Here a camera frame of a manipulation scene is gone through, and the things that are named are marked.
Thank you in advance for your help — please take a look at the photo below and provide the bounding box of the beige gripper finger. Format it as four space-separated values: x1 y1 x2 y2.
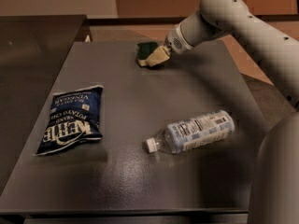
146 46 170 67

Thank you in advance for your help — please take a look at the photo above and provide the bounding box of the green and yellow sponge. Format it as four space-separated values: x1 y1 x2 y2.
136 42 158 67

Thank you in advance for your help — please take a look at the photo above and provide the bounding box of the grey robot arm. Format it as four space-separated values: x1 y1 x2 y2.
149 0 299 224

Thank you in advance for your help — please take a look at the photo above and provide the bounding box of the clear plastic water bottle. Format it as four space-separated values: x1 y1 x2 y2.
146 110 235 154

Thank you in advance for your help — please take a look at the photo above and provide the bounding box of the blue potato chips bag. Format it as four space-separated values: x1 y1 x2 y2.
36 85 104 156

